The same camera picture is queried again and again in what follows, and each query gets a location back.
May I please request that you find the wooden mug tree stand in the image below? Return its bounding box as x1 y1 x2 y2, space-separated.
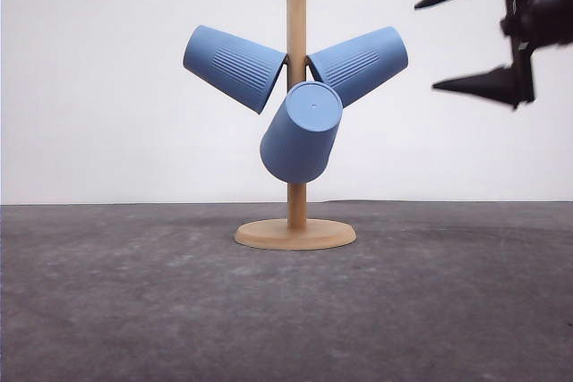
235 0 357 251

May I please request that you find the blue cup image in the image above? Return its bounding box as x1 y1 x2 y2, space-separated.
183 25 287 115
306 26 408 107

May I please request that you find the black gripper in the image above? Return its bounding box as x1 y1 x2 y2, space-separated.
415 0 573 109

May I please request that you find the blue ribbed cup front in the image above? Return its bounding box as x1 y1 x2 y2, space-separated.
260 81 343 183

